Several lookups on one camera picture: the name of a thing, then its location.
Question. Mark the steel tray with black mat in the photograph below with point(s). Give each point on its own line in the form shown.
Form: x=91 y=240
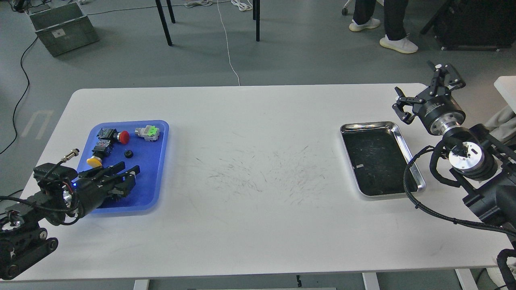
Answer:
x=378 y=156

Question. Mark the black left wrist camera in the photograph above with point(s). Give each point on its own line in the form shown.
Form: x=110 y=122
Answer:
x=50 y=177

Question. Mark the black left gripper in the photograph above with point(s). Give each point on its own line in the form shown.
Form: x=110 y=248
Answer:
x=92 y=192

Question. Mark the blue plastic tray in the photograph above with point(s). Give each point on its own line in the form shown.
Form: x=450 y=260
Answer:
x=149 y=156

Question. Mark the grey plastic crate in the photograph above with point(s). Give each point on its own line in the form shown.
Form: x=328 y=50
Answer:
x=64 y=28

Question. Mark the yellow push button switch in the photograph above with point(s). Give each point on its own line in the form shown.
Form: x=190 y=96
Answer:
x=101 y=150

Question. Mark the standing person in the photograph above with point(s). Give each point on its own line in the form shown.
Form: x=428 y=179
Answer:
x=396 y=37

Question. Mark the green grey connector part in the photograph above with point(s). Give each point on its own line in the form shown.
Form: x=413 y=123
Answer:
x=149 y=133

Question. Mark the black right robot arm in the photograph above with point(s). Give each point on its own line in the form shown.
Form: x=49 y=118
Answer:
x=470 y=158

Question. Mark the black table leg left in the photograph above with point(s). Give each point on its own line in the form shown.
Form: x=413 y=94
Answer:
x=163 y=22

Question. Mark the black small table leg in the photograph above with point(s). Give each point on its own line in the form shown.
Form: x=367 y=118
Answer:
x=169 y=6

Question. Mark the red push button switch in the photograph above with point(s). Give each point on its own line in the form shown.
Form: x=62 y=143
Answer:
x=114 y=135

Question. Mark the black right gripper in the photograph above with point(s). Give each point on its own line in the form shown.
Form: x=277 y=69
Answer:
x=439 y=112

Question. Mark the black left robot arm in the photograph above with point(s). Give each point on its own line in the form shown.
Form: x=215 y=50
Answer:
x=64 y=192

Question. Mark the black table leg right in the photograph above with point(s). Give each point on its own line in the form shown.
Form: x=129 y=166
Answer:
x=256 y=17

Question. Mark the black equipment case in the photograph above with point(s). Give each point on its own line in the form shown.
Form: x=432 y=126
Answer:
x=474 y=24

